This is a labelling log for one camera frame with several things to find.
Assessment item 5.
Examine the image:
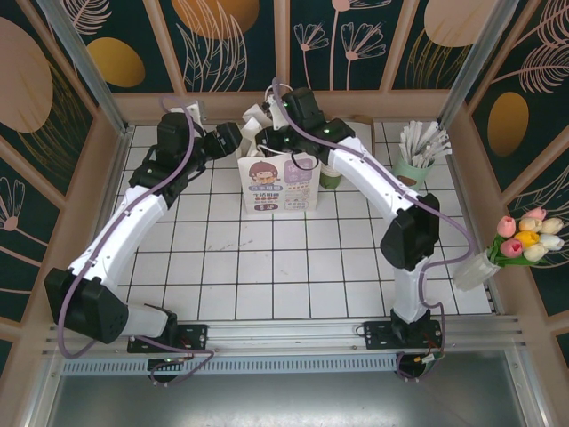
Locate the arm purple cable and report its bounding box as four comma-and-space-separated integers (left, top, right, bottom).
56, 93, 217, 388
270, 77, 475, 383

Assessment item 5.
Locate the yellow connector base wire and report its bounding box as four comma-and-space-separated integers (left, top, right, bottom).
415, 342, 446, 368

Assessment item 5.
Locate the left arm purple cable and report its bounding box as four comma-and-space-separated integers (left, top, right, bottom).
56, 93, 217, 388

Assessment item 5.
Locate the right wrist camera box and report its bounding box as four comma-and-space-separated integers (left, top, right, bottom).
261, 100, 285, 131

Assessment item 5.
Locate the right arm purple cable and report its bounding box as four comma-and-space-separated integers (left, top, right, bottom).
270, 77, 475, 383

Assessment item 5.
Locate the artificial tulip bouquet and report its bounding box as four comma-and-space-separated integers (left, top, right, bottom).
490, 206, 565, 269

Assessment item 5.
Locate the aluminium mounting rail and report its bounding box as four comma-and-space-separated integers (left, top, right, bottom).
44, 314, 526, 357

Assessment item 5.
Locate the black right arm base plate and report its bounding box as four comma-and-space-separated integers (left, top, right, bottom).
363, 318, 445, 352

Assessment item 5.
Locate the green paper cup stack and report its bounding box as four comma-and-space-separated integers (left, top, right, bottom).
319, 162, 345, 191

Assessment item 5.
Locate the mint green straw holder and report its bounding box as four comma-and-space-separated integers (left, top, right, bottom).
390, 153, 435, 193

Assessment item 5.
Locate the white ribbed vase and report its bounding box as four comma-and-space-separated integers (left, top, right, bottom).
453, 248, 496, 293

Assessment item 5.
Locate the white printed paper bag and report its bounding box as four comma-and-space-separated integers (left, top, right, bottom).
236, 104, 322, 218

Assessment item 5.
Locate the grey slotted cable duct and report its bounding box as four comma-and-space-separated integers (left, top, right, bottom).
60, 358, 401, 377

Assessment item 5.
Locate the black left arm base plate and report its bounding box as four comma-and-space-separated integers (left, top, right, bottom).
127, 323, 210, 355

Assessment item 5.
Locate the aluminium corner post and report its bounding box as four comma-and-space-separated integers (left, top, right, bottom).
37, 0, 131, 134
437, 0, 520, 131

